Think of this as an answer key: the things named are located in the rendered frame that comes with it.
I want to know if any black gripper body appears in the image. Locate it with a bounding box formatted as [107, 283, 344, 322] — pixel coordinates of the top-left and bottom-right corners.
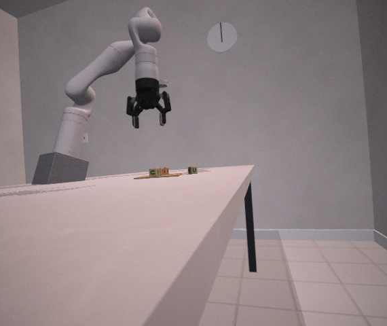
[135, 77, 161, 110]

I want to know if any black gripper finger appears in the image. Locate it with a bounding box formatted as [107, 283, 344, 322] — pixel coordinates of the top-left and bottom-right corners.
[147, 91, 171, 126]
[126, 96, 144, 128]

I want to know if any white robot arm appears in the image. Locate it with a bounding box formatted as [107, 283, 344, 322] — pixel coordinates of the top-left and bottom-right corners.
[52, 7, 168, 158]

